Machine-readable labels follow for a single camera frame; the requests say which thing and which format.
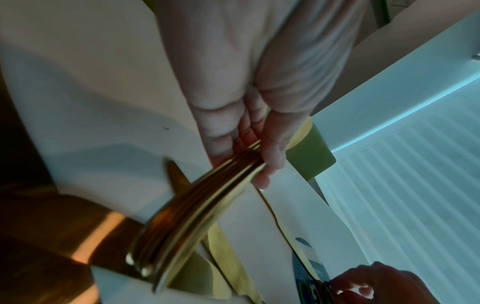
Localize person's right hand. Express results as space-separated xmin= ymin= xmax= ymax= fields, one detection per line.
xmin=329 ymin=261 xmax=440 ymax=304

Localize person's left hand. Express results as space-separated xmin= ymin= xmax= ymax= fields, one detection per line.
xmin=154 ymin=0 xmax=368 ymax=191

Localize white window blind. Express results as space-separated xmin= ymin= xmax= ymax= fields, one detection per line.
xmin=310 ymin=9 xmax=480 ymax=304

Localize green padded bench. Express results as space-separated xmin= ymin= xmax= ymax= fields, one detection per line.
xmin=284 ymin=115 xmax=337 ymax=182

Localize round purple sticker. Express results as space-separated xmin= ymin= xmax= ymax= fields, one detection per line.
xmin=291 ymin=236 xmax=339 ymax=304

